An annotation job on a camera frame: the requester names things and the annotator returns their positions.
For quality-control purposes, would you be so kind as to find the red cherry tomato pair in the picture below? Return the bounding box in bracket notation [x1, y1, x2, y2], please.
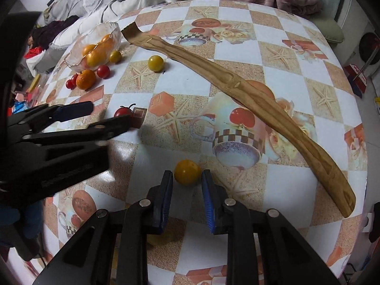
[66, 73, 79, 90]

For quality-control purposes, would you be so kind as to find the small orange mandarin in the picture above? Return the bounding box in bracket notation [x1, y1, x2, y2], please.
[76, 70, 97, 90]

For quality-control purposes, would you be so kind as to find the clear glass fruit bowl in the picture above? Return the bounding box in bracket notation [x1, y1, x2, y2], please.
[64, 22, 122, 73]

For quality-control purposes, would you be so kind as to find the yellow tomato near scratcher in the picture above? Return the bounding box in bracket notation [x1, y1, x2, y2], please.
[147, 55, 165, 73]

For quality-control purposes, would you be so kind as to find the long wooden back scratcher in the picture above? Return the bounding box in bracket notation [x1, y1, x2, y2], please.
[122, 23, 356, 218]

